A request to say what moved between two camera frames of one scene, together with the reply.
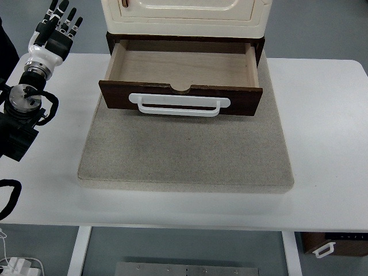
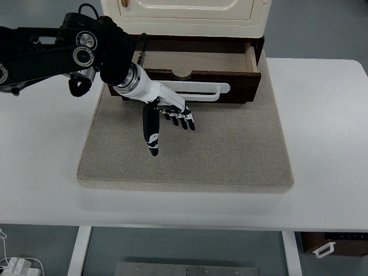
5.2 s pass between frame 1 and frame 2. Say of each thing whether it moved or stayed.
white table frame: stayed
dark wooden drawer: moved
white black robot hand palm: moved
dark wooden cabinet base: stayed
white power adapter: stayed
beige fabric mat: stayed
